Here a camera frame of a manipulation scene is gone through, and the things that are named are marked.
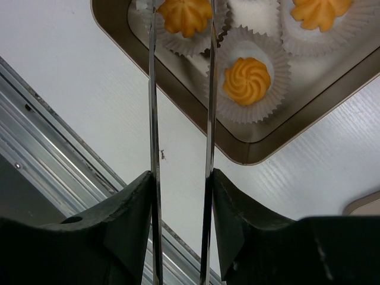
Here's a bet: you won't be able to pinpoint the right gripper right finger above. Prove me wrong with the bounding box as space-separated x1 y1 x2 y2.
213 169 379 284

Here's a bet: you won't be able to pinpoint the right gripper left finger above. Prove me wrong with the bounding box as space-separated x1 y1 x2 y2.
1 171 152 284

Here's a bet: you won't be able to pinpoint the brown tin lid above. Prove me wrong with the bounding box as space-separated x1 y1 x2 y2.
343 191 380 216

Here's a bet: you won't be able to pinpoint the metal tongs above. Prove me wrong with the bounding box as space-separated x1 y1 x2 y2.
148 1 217 284

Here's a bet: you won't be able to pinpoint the orange cookie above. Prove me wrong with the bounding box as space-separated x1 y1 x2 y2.
290 0 353 33
223 58 271 106
157 0 213 38

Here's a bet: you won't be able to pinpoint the white paper cup front-right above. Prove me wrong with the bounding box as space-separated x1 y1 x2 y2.
216 26 291 124

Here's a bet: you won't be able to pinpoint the brown square tin box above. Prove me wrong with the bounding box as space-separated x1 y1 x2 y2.
91 1 379 165

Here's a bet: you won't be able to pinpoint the white paper cup front-left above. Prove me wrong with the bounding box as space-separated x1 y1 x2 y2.
136 1 229 56

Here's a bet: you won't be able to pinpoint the white paper cup back-left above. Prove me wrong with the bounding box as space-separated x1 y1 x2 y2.
228 0 281 40

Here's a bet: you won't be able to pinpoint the white paper cup back-right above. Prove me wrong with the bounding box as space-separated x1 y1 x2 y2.
279 1 379 56

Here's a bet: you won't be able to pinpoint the aluminium mounting rail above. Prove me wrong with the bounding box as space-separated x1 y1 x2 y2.
1 61 200 284

